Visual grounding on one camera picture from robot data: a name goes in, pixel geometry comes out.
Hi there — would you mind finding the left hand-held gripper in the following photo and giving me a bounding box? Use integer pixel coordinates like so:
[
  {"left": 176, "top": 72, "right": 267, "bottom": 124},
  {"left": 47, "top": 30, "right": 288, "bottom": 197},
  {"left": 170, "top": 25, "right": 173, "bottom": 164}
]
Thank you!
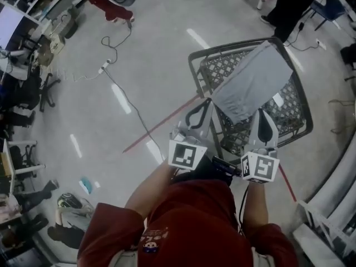
[{"left": 167, "top": 97, "right": 215, "bottom": 170}]

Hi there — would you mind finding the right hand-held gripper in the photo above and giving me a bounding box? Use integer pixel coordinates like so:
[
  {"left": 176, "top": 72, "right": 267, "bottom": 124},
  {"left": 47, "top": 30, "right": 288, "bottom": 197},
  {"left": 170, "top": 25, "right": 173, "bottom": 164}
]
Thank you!
[{"left": 240, "top": 108, "right": 280, "bottom": 184}]

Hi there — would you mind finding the grey cloth garment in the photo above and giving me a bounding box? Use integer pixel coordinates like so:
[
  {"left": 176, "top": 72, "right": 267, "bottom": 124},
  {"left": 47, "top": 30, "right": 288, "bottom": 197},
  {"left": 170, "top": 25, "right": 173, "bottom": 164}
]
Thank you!
[{"left": 211, "top": 39, "right": 294, "bottom": 123}]

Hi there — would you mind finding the person's right forearm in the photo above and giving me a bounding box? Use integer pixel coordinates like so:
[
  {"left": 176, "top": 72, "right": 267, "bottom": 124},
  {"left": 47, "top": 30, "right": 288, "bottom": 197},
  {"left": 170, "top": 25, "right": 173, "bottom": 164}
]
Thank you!
[{"left": 244, "top": 181, "right": 270, "bottom": 236}]

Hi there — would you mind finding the person's left forearm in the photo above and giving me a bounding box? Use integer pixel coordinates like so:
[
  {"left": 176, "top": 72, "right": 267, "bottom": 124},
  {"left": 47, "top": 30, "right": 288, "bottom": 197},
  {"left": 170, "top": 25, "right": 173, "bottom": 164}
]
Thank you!
[{"left": 123, "top": 159, "right": 179, "bottom": 222}]

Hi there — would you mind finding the dark lattice glass-top table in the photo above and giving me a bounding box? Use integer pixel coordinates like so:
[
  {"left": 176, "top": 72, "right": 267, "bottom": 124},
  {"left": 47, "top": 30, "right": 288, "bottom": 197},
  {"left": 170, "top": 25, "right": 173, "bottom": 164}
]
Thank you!
[{"left": 188, "top": 37, "right": 314, "bottom": 166}]

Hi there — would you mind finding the black waist device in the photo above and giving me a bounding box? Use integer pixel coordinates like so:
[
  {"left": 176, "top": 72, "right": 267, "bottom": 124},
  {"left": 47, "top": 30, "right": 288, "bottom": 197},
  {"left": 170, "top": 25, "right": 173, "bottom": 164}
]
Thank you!
[{"left": 210, "top": 155, "right": 243, "bottom": 179}]

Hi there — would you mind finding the person's red shirt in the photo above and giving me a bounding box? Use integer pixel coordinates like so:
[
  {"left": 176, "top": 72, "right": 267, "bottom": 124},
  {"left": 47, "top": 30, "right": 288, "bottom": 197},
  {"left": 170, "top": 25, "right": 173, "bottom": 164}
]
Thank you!
[{"left": 77, "top": 179, "right": 300, "bottom": 267}]

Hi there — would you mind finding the blue and white floor item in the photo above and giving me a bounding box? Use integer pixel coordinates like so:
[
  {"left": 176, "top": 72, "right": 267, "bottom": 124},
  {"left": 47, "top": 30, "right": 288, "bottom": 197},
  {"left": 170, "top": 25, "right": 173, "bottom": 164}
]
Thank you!
[{"left": 78, "top": 176, "right": 96, "bottom": 196}]

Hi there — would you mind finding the blue chair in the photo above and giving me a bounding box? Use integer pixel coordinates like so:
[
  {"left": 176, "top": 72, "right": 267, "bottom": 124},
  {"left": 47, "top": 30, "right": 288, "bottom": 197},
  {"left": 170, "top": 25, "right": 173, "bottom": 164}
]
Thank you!
[{"left": 301, "top": 0, "right": 346, "bottom": 32}]

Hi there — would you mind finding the red cloth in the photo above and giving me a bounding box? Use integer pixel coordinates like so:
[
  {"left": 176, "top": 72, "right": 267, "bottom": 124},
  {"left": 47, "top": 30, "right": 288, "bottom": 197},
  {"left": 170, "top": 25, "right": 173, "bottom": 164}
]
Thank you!
[{"left": 78, "top": 0, "right": 136, "bottom": 23}]

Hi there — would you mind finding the black office chair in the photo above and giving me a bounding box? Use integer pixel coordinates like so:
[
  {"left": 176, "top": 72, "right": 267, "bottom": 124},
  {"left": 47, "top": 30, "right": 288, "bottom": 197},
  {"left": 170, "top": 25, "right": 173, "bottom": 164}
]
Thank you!
[{"left": 27, "top": 65, "right": 62, "bottom": 113}]

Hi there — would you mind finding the black floor cable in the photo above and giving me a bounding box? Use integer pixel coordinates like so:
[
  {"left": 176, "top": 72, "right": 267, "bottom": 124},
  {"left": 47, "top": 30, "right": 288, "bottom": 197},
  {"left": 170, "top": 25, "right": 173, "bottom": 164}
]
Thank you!
[
  {"left": 100, "top": 21, "right": 134, "bottom": 64},
  {"left": 104, "top": 68, "right": 165, "bottom": 165}
]

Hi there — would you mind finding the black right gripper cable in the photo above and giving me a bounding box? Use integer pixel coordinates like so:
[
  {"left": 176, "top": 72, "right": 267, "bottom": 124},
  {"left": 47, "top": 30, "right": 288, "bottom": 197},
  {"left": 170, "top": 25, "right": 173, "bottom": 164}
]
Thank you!
[{"left": 239, "top": 186, "right": 250, "bottom": 233}]

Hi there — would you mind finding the white wall shelving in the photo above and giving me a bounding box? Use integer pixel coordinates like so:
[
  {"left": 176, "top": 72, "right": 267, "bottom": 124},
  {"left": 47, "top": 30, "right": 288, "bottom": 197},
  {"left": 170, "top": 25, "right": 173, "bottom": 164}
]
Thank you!
[{"left": 291, "top": 136, "right": 356, "bottom": 267}]

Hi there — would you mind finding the white desk frame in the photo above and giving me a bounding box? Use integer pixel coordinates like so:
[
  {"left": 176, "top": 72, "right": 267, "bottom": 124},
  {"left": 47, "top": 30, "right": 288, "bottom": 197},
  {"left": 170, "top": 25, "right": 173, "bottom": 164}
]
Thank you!
[{"left": 0, "top": 139, "right": 47, "bottom": 195}]

